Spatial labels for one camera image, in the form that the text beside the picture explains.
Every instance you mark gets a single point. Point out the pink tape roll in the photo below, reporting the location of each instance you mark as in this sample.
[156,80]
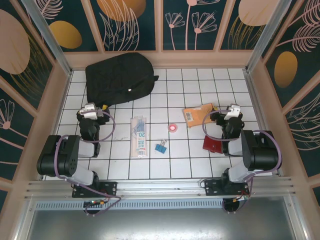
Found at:
[170,129]

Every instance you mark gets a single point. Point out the steel sheet panel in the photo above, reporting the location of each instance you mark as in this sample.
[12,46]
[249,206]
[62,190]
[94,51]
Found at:
[162,225]

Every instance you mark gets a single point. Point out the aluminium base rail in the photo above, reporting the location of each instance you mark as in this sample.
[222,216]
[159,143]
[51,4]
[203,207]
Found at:
[162,186]

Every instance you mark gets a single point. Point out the small circuit board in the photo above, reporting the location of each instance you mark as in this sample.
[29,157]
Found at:
[241,198]
[95,201]

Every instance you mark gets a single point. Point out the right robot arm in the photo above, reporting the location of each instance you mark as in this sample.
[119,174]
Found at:
[260,152]

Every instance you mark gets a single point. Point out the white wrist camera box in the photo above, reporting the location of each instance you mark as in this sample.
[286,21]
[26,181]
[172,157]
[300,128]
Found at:
[232,111]
[90,111]

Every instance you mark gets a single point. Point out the black backpack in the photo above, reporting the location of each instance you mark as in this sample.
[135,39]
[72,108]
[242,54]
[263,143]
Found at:
[117,77]

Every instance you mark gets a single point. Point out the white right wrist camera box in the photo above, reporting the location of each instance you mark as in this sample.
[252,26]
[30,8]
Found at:
[232,111]

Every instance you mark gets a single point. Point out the aluminium frame post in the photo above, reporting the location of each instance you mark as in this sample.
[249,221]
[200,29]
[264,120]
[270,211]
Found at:
[265,37]
[51,42]

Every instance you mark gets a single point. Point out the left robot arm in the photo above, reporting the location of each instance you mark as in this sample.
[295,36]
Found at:
[57,160]

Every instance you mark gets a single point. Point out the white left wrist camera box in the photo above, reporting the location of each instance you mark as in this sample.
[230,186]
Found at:
[90,111]

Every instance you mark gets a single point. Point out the blue binder clip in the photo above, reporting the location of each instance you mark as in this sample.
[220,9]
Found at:
[163,149]
[158,147]

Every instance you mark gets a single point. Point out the aluminium side rail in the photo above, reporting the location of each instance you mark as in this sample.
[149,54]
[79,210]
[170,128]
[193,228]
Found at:
[253,95]

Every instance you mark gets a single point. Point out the clear pen box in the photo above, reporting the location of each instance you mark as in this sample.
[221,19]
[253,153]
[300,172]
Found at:
[140,140]

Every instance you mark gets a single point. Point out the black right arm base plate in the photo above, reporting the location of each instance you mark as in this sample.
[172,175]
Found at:
[212,188]

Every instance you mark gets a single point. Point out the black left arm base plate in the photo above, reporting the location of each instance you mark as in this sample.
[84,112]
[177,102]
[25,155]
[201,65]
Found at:
[107,188]

